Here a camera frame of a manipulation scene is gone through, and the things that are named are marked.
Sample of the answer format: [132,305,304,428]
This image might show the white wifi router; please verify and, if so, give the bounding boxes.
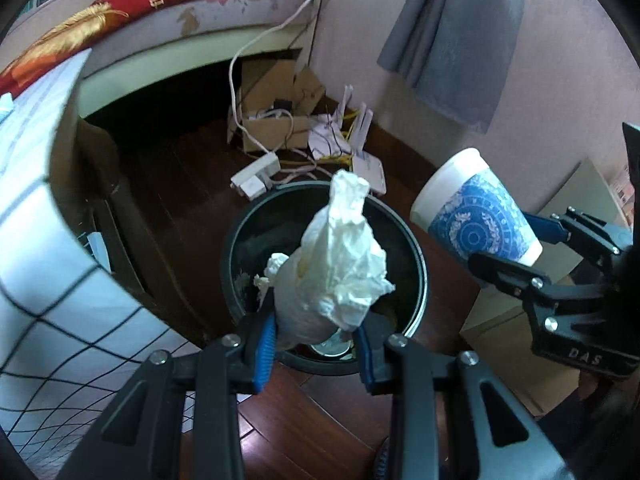
[307,85,362,159]

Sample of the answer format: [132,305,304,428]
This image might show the black trash bin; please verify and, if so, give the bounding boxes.
[220,182,430,379]

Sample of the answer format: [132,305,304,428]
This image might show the white blue patterned paper cup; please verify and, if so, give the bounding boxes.
[410,147,544,267]

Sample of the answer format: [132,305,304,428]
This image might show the crumpled white paper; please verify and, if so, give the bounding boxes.
[252,254,291,307]

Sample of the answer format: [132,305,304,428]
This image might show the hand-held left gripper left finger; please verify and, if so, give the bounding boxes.
[55,305,278,480]

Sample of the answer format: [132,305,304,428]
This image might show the grey curtain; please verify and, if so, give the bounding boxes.
[376,0,531,135]

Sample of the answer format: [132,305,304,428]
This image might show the flat cardboard sheet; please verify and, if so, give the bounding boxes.
[460,270,587,419]
[537,157,629,232]

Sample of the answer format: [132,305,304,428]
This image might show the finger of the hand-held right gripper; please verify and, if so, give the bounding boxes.
[467,252,608,322]
[522,207,632,272]

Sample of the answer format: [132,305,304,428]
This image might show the white power strip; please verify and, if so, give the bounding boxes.
[230,152,281,199]

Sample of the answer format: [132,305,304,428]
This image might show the bed with red-yellow quilt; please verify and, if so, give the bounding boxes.
[0,0,312,97]

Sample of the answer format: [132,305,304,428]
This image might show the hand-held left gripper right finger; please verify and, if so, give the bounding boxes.
[352,315,576,480]

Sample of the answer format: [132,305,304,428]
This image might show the bed mattress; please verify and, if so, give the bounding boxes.
[80,0,319,79]

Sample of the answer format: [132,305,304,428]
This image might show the metal can lid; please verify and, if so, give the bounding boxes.
[307,331,354,362]

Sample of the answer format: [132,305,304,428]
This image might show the open cardboard box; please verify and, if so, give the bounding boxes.
[227,59,327,154]

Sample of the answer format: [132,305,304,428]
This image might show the white plastic bag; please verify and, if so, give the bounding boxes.
[274,170,396,351]

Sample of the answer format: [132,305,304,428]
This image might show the wooden table frame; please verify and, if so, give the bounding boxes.
[75,119,211,347]

